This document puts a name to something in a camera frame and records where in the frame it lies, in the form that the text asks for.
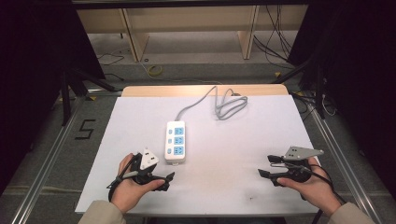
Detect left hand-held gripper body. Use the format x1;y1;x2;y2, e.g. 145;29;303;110
129;148;168;186

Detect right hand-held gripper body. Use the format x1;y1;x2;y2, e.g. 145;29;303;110
271;146;325;188

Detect person's left hand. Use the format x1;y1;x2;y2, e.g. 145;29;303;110
110;152;166;215

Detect person's right hand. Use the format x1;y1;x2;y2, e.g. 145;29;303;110
276;156;343;217

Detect white power strip blue sockets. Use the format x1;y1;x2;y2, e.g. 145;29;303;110
163;119;187;166

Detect white table cover sheet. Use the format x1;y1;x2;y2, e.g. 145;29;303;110
75;94;319;217

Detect black metal stand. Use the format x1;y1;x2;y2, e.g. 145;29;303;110
60;65;117;127
273;58;327;120

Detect black curtain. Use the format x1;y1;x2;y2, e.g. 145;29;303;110
286;0;396;200
0;0;106;195

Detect light wooden shelf unit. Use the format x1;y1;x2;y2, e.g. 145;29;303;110
76;4;310;63

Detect aluminium floor rail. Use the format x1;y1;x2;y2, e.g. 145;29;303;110
9;95;86;224
306;98;376;217

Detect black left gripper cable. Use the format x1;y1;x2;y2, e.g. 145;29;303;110
106;153;138;203

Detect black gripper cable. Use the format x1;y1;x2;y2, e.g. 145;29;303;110
306;162;347;224
106;153;138;203

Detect white floor cable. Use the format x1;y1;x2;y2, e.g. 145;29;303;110
321;92;338;118

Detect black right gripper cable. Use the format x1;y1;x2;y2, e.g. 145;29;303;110
306;162;347;224

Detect grey power strip cable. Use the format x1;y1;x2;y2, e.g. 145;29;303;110
174;85;249;122

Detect thin black floor cable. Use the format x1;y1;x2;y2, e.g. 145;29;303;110
96;51;126;67

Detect bundle of black floor cables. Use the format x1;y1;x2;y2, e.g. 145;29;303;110
252;4;297;69

